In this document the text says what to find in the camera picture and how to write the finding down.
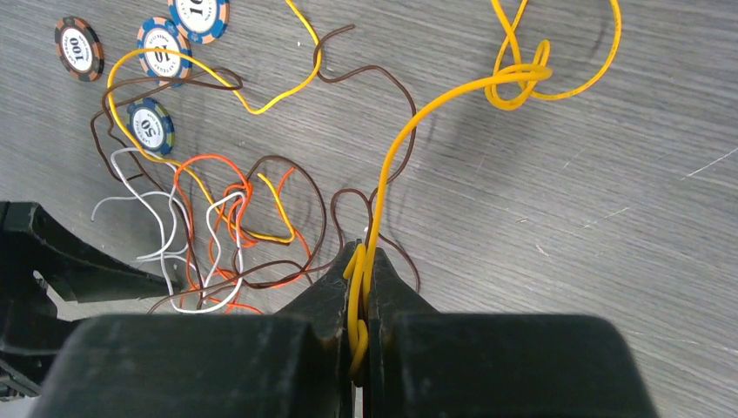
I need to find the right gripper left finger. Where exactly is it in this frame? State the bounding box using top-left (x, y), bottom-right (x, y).
top-left (31, 244), bottom-right (355, 417)

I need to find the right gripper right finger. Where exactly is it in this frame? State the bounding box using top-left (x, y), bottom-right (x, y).
top-left (365, 251), bottom-right (657, 417)

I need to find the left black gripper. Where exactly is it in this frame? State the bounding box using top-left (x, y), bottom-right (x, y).
top-left (1, 201), bottom-right (169, 399)

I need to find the coloured wire bundle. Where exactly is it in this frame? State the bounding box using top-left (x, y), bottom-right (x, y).
top-left (89, 0), bottom-right (422, 316)

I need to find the yellow wire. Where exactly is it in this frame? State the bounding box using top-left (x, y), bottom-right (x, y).
top-left (343, 0), bottom-right (624, 382)

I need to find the poker chip blue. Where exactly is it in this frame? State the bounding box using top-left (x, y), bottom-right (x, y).
top-left (126, 97), bottom-right (175, 155)

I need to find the poker chip red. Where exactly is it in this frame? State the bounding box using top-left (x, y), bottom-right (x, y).
top-left (55, 16), bottom-right (104, 82)

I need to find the poker chip purple middle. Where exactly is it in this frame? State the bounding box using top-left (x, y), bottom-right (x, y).
top-left (137, 17), bottom-right (191, 78)

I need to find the poker chip purple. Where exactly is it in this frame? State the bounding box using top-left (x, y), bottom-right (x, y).
top-left (137, 17), bottom-right (191, 78)
top-left (168, 0), bottom-right (230, 44)

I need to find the poker chip purple upper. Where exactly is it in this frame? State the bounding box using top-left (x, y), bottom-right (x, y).
top-left (168, 0), bottom-right (230, 44)

